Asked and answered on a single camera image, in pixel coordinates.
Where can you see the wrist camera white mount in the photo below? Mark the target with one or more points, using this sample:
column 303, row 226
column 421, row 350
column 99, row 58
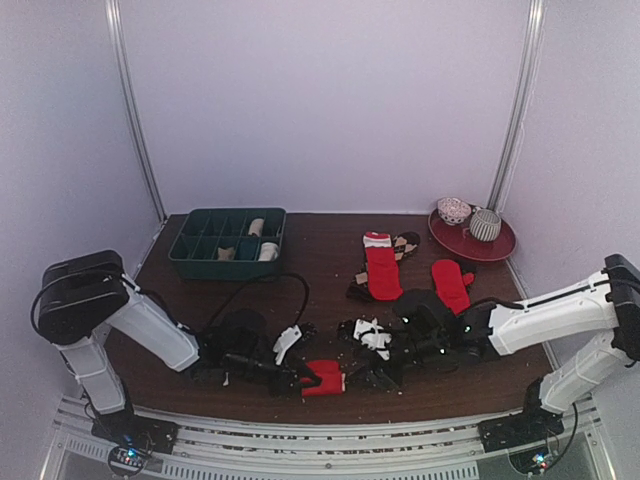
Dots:
column 290, row 337
column 368, row 334

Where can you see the beige sock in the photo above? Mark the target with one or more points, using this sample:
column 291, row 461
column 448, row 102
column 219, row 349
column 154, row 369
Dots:
column 226, row 253
column 256, row 226

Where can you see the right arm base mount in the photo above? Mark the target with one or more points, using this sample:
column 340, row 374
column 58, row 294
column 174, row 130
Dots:
column 526, row 436

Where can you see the red sock with white cuff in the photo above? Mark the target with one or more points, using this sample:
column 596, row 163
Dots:
column 382, row 268

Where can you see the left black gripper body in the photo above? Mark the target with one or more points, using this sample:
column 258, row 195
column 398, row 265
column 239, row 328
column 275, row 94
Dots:
column 240, row 365

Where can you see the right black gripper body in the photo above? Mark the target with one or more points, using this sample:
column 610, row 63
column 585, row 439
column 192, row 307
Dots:
column 385, row 368

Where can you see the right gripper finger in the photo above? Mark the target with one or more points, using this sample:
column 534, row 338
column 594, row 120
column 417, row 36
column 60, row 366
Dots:
column 381, row 379
column 365, row 360

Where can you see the green divided organizer tray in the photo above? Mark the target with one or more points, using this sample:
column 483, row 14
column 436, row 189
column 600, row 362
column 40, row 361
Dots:
column 193, row 252

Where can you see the red plate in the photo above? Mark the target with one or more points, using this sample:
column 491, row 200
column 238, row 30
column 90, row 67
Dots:
column 459, row 241

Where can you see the aluminium frame post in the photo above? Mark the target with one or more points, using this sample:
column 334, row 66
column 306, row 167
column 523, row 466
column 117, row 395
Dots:
column 524, row 88
column 117, row 38

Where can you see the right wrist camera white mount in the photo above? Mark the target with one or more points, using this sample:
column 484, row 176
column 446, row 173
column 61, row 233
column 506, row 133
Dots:
column 368, row 334

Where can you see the left aluminium frame post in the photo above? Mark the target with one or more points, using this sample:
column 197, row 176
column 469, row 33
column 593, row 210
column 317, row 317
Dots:
column 117, row 38

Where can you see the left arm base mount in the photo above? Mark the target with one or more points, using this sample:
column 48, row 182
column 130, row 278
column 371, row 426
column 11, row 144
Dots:
column 136, row 440

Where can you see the right aluminium frame post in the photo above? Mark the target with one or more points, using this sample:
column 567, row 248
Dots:
column 524, row 88

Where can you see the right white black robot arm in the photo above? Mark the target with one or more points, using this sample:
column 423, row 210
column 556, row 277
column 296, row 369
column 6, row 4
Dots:
column 606, row 303

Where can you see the argyle sock at back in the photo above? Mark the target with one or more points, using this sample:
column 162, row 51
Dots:
column 405, row 244

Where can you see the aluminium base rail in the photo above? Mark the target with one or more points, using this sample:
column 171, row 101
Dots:
column 210, row 448

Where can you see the white dotted bowl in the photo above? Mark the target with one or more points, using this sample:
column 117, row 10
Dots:
column 453, row 211

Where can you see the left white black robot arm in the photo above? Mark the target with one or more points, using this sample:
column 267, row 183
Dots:
column 79, row 295

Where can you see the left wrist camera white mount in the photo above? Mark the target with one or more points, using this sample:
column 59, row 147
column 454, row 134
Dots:
column 290, row 337

